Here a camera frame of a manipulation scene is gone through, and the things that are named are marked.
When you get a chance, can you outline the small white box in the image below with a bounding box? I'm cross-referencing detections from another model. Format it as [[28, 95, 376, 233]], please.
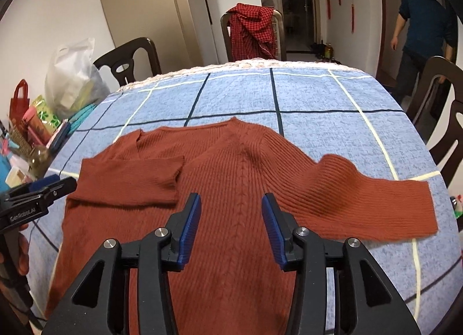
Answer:
[[6, 166, 30, 190]]

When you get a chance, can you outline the red gift bag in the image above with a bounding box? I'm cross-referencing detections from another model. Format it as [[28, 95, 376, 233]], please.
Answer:
[[9, 80, 32, 129]]

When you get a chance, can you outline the red checked shirt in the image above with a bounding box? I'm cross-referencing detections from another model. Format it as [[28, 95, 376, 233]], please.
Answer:
[[229, 3, 276, 62]]

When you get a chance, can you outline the rust brown knit sweater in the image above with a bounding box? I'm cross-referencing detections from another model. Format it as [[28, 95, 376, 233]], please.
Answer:
[[45, 117, 440, 335]]

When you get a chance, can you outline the blue checked blanket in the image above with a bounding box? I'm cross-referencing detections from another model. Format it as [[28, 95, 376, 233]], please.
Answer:
[[27, 62, 463, 335]]

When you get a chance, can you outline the teal cloth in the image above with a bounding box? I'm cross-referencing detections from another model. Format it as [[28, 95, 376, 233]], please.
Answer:
[[68, 104, 95, 130]]

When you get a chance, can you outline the glass jar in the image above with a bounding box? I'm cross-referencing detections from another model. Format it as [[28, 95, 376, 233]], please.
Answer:
[[30, 144, 52, 179]]

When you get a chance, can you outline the green patterned packet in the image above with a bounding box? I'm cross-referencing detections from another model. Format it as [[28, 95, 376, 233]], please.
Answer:
[[30, 95, 63, 129]]

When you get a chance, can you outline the white plastic bag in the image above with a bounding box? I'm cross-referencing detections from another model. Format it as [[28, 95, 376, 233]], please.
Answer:
[[44, 38, 110, 119]]

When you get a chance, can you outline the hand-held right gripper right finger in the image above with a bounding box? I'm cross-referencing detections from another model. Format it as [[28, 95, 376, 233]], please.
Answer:
[[261, 192, 422, 335]]

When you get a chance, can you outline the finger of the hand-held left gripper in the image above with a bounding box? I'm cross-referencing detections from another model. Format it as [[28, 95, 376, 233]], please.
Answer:
[[29, 175, 61, 193], [34, 177, 78, 209]]

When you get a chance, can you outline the person's left hand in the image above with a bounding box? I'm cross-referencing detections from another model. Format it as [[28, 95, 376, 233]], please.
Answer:
[[16, 228, 30, 275]]

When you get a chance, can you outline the dark wooden chair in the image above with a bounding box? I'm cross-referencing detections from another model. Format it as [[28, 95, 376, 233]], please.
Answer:
[[407, 56, 463, 184], [93, 37, 162, 88], [221, 10, 286, 63]]

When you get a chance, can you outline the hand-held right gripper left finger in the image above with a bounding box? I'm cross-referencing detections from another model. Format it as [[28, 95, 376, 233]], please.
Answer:
[[43, 192, 202, 335]]

